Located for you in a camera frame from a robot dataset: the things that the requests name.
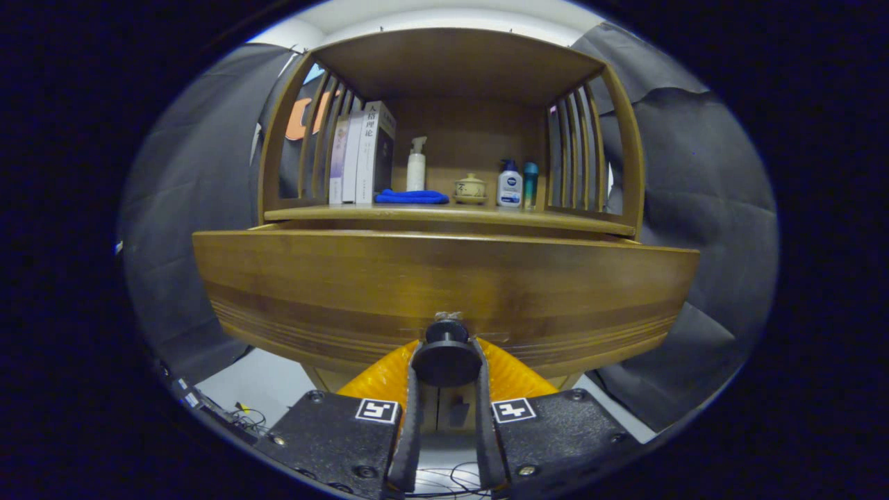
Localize purple spine book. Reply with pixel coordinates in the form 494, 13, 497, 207
329, 115, 351, 205

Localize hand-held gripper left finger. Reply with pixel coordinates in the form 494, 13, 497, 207
257, 340, 422, 499

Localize white pump bottle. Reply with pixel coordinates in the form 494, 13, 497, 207
406, 136, 428, 192

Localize wooden drawer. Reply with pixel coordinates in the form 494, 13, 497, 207
192, 221, 701, 379

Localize wooden countertop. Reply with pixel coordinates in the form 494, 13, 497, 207
264, 203, 636, 237

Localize white lotion bottle blue cap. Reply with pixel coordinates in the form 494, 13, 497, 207
497, 160, 523, 208

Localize wooden cabinet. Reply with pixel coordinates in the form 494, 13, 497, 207
257, 28, 647, 435

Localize black round drawer knob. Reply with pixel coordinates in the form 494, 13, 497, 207
411, 319, 483, 388

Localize thin white book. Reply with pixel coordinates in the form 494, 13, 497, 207
342, 111, 367, 204

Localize black power strip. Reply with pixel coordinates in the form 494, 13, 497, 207
167, 378, 261, 445

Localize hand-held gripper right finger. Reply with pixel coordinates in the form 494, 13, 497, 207
474, 338, 644, 492

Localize black floor cables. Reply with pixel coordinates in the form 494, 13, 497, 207
410, 462, 494, 499

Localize blue folded cloth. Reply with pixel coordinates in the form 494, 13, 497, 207
374, 189, 451, 205

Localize beige lidded ceramic teacup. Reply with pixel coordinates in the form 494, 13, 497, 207
454, 173, 489, 206

